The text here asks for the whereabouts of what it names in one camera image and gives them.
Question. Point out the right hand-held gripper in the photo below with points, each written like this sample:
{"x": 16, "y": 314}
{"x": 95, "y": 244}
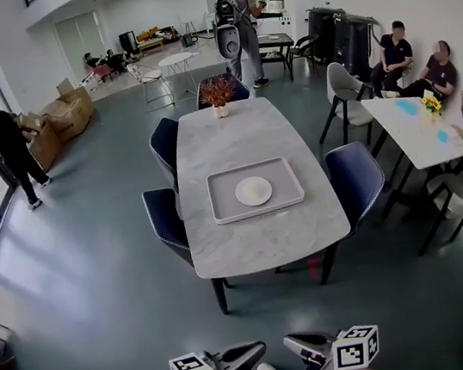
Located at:
{"x": 354, "y": 352}

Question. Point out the white round plate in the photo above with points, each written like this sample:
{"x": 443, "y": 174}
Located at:
{"x": 242, "y": 197}

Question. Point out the grey marble dining table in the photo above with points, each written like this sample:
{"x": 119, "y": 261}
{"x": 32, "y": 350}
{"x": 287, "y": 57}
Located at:
{"x": 229, "y": 145}

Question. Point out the red floor marker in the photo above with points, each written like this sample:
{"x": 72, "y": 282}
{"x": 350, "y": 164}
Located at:
{"x": 313, "y": 268}

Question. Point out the grey rectangular tray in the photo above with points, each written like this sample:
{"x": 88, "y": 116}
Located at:
{"x": 285, "y": 180}

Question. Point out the white marble side table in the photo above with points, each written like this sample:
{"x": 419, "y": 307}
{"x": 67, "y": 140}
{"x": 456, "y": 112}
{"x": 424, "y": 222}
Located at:
{"x": 415, "y": 137}

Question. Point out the small light blue cloth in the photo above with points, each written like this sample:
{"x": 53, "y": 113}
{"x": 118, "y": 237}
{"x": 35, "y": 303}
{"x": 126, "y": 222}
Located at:
{"x": 443, "y": 136}

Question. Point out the large light blue cloth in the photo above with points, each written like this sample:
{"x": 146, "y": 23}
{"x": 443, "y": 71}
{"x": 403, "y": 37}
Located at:
{"x": 407, "y": 109}

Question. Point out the red plant in white pot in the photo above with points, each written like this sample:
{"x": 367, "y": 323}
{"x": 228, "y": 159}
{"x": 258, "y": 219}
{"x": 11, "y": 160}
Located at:
{"x": 217, "y": 90}

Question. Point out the sunflowers in small vase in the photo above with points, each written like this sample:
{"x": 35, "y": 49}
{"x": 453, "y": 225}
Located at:
{"x": 432, "y": 106}

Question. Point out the black armchair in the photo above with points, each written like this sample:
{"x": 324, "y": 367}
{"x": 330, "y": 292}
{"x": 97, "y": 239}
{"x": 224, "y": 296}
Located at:
{"x": 305, "y": 48}

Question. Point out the pile of cardboard boxes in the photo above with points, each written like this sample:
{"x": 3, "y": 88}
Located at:
{"x": 68, "y": 116}

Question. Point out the black cabinet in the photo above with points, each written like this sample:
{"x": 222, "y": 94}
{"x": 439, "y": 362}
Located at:
{"x": 322, "y": 32}
{"x": 355, "y": 47}

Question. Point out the white round table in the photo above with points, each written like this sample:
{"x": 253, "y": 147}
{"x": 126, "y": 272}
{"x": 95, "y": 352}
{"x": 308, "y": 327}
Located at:
{"x": 174, "y": 59}

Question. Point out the dark low table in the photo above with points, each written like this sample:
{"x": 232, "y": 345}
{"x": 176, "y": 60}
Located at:
{"x": 276, "y": 40}

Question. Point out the pink lounge chair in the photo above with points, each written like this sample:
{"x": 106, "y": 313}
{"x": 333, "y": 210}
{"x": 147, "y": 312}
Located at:
{"x": 102, "y": 72}

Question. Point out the dark green machine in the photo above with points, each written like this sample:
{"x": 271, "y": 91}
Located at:
{"x": 190, "y": 40}

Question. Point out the yellow sofa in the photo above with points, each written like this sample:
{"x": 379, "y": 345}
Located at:
{"x": 151, "y": 37}

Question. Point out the black box unit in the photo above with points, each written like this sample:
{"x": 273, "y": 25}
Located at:
{"x": 128, "y": 43}

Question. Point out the grey roller blinds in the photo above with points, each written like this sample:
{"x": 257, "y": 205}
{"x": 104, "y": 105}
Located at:
{"x": 80, "y": 40}

